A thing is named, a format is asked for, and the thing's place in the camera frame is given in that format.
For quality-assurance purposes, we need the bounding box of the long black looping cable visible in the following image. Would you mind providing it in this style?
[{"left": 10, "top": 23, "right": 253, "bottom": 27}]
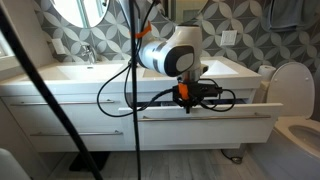
[{"left": 96, "top": 0, "right": 175, "bottom": 119}]

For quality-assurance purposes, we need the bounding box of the beige toilet paper stand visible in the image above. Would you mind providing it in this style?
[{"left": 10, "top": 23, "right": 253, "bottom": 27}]
[{"left": 251, "top": 80, "right": 270, "bottom": 105}]

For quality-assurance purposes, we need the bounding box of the small metal trash can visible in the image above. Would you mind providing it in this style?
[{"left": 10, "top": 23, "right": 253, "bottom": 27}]
[{"left": 220, "top": 143, "right": 248, "bottom": 165}]

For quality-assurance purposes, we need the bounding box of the white framed window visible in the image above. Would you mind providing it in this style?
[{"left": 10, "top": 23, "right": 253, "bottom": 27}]
[{"left": 0, "top": 29, "right": 33, "bottom": 73}]

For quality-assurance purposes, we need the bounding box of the white toilet paper roll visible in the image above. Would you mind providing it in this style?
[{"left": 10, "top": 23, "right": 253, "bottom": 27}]
[{"left": 257, "top": 64, "right": 277, "bottom": 83}]

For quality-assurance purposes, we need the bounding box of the white rounded foreground object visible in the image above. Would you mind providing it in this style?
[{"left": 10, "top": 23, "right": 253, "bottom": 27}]
[{"left": 0, "top": 147, "right": 32, "bottom": 180}]

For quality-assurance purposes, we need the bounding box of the orange gripper mount clip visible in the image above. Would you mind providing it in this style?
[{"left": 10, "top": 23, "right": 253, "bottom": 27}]
[{"left": 177, "top": 82, "right": 190, "bottom": 101}]

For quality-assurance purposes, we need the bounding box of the chrome sink faucet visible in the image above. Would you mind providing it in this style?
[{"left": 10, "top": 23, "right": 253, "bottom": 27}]
[{"left": 80, "top": 42, "right": 99, "bottom": 65}]

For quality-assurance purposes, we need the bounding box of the thin black vertical cable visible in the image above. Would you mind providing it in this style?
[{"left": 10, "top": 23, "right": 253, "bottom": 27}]
[{"left": 128, "top": 0, "right": 143, "bottom": 180}]

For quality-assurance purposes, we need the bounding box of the black floor mat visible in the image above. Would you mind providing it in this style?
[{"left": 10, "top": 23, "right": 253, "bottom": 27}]
[{"left": 68, "top": 151, "right": 111, "bottom": 173}]

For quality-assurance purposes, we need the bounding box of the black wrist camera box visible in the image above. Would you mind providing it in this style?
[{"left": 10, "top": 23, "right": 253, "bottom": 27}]
[{"left": 199, "top": 83, "right": 224, "bottom": 99}]

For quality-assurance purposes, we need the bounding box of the grey hanging towel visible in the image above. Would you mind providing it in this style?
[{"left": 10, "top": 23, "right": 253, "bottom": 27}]
[{"left": 261, "top": 0, "right": 320, "bottom": 33}]

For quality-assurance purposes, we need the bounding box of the white wall outlet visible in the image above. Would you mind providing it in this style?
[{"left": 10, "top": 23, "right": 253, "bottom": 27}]
[
  {"left": 219, "top": 29, "right": 239, "bottom": 47},
  {"left": 51, "top": 37, "right": 67, "bottom": 56}
]

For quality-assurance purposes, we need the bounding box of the white toilet bowl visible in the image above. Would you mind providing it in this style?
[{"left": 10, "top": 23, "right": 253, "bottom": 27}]
[{"left": 249, "top": 114, "right": 320, "bottom": 180}]

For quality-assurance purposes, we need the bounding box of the white double sink vanity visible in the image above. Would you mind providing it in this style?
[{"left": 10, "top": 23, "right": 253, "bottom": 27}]
[{"left": 0, "top": 55, "right": 263, "bottom": 154}]

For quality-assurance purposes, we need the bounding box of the round wall mirror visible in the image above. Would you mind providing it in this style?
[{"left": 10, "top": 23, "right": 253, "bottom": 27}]
[
  {"left": 167, "top": 0, "right": 210, "bottom": 25},
  {"left": 50, "top": 0, "right": 111, "bottom": 30}
]

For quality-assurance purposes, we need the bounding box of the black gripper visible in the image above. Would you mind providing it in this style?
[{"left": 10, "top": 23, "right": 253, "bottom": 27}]
[{"left": 171, "top": 79, "right": 203, "bottom": 115}]

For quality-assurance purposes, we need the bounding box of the thick black hose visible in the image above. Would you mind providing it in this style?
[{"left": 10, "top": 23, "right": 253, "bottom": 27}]
[{"left": 0, "top": 5, "right": 104, "bottom": 180}]

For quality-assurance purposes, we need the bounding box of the orange cable tape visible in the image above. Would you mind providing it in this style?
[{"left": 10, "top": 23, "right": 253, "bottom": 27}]
[{"left": 133, "top": 20, "right": 154, "bottom": 40}]

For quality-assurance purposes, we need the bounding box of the silver bar drawer handle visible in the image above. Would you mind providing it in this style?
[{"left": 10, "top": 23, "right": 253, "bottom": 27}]
[
  {"left": 29, "top": 130, "right": 124, "bottom": 137},
  {"left": 137, "top": 112, "right": 272, "bottom": 122},
  {"left": 9, "top": 98, "right": 116, "bottom": 107}
]

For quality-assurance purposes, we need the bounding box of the white drawer with inner compartments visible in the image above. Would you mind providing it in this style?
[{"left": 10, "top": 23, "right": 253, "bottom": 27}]
[{"left": 118, "top": 97, "right": 284, "bottom": 151}]

